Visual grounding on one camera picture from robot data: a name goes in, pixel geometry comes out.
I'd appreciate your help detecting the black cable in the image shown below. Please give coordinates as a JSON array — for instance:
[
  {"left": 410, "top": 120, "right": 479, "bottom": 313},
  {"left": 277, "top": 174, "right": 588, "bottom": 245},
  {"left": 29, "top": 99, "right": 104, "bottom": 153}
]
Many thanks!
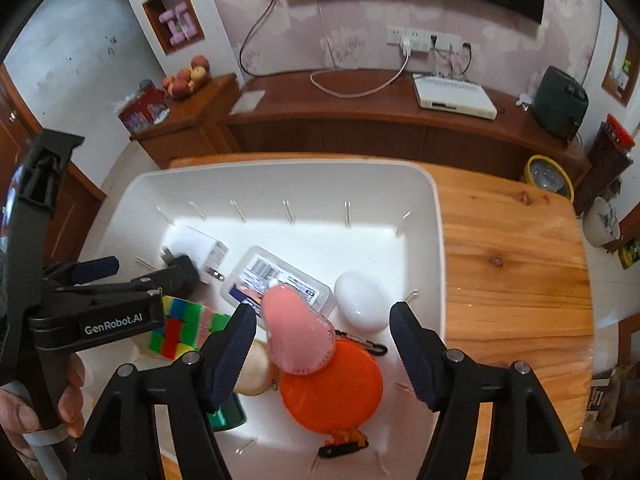
[{"left": 239, "top": 0, "right": 283, "bottom": 78}]

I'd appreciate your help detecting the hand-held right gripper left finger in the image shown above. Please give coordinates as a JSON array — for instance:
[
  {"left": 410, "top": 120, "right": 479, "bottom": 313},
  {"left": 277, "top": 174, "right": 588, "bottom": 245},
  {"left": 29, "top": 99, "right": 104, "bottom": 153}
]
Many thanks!
[{"left": 67, "top": 301, "right": 257, "bottom": 480}]

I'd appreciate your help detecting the pink dumbbell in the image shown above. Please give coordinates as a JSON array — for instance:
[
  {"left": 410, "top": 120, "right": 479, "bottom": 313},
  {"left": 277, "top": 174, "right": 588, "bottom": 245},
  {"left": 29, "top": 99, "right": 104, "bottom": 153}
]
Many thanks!
[
  {"left": 172, "top": 4, "right": 196, "bottom": 41},
  {"left": 159, "top": 9, "right": 183, "bottom": 46}
]

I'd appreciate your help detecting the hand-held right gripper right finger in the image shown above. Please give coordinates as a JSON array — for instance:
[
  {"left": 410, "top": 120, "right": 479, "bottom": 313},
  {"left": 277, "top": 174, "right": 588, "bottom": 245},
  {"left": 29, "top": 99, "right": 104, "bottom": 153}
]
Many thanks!
[{"left": 389, "top": 301, "right": 586, "bottom": 480}]

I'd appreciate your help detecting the black round appliance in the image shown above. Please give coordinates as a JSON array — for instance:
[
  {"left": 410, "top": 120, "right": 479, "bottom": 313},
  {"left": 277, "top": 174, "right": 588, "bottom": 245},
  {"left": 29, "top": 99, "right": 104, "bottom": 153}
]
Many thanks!
[{"left": 530, "top": 65, "right": 590, "bottom": 143}]

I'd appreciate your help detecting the pink pear-shaped correction tape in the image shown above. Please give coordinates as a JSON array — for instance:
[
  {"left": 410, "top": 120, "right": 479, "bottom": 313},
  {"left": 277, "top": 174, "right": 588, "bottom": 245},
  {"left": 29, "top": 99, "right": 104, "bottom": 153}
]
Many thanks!
[{"left": 261, "top": 282, "right": 337, "bottom": 376}]

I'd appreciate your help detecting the yellow rimmed basin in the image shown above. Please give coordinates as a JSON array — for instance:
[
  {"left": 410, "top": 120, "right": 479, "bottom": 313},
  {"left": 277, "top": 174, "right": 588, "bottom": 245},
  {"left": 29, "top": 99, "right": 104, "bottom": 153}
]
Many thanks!
[{"left": 524, "top": 155, "right": 575, "bottom": 204}]

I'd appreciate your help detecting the white set-top box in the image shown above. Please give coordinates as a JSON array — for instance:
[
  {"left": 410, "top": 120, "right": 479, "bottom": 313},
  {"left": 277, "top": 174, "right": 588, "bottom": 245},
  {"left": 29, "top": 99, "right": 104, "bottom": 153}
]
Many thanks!
[{"left": 412, "top": 72, "right": 498, "bottom": 121}]

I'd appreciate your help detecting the white bucket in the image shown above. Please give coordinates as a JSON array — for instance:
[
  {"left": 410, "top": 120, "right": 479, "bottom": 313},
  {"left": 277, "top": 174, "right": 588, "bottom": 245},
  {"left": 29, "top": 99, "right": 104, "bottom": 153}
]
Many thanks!
[{"left": 582, "top": 195, "right": 623, "bottom": 248}]

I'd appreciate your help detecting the basket of red fruit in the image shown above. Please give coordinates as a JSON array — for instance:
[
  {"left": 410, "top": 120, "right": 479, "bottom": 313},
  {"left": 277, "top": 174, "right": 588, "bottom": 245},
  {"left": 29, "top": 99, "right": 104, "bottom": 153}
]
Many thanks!
[{"left": 162, "top": 55, "right": 211, "bottom": 98}]

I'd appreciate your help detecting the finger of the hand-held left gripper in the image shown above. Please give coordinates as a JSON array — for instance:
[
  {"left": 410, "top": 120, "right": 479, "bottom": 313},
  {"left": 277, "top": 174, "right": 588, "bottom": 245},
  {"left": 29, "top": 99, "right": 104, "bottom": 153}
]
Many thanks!
[
  {"left": 42, "top": 256, "right": 121, "bottom": 291},
  {"left": 52, "top": 266, "right": 187, "bottom": 307}
]

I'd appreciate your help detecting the printed cardboard box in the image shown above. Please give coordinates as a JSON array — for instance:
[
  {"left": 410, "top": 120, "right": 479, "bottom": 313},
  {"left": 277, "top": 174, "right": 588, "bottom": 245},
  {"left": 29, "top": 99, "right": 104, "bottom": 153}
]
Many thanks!
[{"left": 585, "top": 367, "right": 640, "bottom": 426}]

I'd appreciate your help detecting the wall niche with small items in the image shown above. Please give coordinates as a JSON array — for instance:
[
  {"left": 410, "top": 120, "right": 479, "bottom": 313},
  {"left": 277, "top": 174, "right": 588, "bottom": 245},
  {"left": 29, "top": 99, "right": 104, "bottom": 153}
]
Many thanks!
[{"left": 601, "top": 22, "right": 636, "bottom": 108}]

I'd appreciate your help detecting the white power adapter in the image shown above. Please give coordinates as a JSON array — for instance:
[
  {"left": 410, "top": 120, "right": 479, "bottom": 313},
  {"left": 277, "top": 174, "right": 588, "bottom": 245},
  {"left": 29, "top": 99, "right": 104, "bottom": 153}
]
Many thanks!
[{"left": 170, "top": 225, "right": 229, "bottom": 286}]

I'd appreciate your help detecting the colourful tissue box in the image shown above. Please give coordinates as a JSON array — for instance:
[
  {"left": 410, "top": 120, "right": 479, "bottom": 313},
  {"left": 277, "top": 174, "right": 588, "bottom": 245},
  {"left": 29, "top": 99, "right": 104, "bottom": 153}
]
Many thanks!
[{"left": 118, "top": 85, "right": 168, "bottom": 133}]

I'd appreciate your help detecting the white wall socket strip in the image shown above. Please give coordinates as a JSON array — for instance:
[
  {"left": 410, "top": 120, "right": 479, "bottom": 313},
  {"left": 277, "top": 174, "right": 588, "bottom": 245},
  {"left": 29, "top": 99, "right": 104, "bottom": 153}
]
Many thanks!
[{"left": 386, "top": 25, "right": 462, "bottom": 53}]

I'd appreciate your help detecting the black plug charger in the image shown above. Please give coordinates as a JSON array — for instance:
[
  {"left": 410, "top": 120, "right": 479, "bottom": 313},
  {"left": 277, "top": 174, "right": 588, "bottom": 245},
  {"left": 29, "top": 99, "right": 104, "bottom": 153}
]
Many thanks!
[{"left": 160, "top": 246, "right": 202, "bottom": 301}]

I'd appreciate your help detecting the person's left hand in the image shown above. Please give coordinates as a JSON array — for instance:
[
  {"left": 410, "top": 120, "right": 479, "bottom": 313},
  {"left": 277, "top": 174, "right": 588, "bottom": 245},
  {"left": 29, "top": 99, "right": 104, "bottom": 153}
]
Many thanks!
[{"left": 0, "top": 352, "right": 87, "bottom": 461}]

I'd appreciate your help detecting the wooden side cabinet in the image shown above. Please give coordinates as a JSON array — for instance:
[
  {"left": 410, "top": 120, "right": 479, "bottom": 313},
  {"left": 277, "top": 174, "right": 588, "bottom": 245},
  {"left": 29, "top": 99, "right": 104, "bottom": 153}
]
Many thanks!
[{"left": 129, "top": 74, "right": 241, "bottom": 170}]

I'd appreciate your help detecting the clear plastic box with label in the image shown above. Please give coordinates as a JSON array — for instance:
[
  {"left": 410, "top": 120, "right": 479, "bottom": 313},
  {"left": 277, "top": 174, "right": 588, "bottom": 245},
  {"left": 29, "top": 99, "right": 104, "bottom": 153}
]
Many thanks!
[{"left": 220, "top": 245, "right": 336, "bottom": 318}]

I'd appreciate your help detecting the wall niche with dumbbells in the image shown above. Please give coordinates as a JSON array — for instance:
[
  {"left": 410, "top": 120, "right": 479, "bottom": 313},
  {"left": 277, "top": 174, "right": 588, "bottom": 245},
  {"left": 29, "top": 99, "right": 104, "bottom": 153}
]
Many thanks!
[{"left": 141, "top": 0, "right": 206, "bottom": 56}]

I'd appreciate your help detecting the brown wooden door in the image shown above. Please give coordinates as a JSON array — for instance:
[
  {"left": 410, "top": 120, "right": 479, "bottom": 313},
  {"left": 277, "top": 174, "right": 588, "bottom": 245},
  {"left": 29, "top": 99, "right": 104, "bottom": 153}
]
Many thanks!
[{"left": 0, "top": 62, "right": 108, "bottom": 266}]

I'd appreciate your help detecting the grey square pad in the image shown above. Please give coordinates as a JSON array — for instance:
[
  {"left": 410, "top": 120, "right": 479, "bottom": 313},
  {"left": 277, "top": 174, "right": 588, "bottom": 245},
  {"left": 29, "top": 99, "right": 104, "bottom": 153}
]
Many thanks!
[{"left": 230, "top": 90, "right": 266, "bottom": 114}]

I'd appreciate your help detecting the green yellow can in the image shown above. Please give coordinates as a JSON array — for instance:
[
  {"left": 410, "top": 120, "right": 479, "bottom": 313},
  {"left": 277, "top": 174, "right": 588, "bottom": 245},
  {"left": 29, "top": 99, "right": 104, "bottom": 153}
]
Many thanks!
[{"left": 617, "top": 237, "right": 640, "bottom": 270}]

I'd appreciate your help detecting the colourful puzzle cube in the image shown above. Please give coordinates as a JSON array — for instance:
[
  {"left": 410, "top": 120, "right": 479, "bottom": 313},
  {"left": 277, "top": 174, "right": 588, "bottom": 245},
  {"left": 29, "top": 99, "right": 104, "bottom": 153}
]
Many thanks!
[{"left": 148, "top": 295, "right": 232, "bottom": 361}]

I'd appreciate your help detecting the orange round folding cup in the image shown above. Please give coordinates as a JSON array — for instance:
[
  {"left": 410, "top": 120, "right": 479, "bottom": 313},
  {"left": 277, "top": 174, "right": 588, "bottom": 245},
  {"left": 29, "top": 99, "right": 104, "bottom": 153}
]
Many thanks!
[{"left": 277, "top": 329, "right": 389, "bottom": 433}]

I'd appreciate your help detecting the wooden television console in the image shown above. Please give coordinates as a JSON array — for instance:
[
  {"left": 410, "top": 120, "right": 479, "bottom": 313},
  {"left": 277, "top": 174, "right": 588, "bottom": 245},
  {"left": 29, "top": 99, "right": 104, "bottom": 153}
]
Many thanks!
[{"left": 220, "top": 69, "right": 593, "bottom": 188}]

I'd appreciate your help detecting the white cable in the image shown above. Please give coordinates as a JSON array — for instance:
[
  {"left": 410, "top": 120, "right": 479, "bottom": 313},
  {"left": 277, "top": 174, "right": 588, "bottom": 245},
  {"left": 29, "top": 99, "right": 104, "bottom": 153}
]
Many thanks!
[{"left": 310, "top": 42, "right": 416, "bottom": 98}]

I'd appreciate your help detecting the white plastic storage bin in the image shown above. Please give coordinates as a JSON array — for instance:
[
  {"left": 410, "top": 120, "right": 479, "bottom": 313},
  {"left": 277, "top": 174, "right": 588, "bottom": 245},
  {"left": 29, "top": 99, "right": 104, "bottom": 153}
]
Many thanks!
[{"left": 75, "top": 160, "right": 447, "bottom": 480}]

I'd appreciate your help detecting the gold round compact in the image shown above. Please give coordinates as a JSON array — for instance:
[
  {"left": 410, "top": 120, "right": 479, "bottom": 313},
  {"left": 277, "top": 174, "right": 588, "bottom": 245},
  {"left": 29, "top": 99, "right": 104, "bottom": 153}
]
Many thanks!
[{"left": 232, "top": 339, "right": 282, "bottom": 397}]

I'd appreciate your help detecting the orange black clip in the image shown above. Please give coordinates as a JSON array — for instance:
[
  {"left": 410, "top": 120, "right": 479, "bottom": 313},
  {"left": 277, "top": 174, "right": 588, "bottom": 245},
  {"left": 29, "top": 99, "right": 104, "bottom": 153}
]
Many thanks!
[{"left": 317, "top": 427, "right": 371, "bottom": 460}]

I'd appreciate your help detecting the white oval earbud case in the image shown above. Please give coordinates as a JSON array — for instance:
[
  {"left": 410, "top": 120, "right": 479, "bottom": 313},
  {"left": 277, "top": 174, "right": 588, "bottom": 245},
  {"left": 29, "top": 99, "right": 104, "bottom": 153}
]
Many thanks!
[{"left": 333, "top": 271, "right": 389, "bottom": 332}]

